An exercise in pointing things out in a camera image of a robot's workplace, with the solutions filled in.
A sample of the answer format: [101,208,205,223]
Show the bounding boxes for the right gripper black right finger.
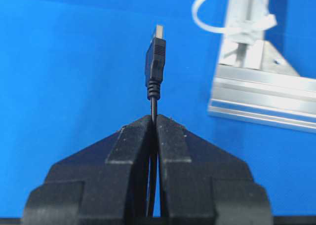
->
[157,115,273,225]

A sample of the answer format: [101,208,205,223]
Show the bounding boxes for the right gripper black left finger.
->
[23,115,153,225]

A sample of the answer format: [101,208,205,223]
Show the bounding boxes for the black USB cable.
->
[143,24,166,218]

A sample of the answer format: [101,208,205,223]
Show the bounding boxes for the white zip tie loop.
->
[192,0,277,45]

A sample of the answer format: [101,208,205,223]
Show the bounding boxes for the aluminium extrusion frame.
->
[208,0,316,133]

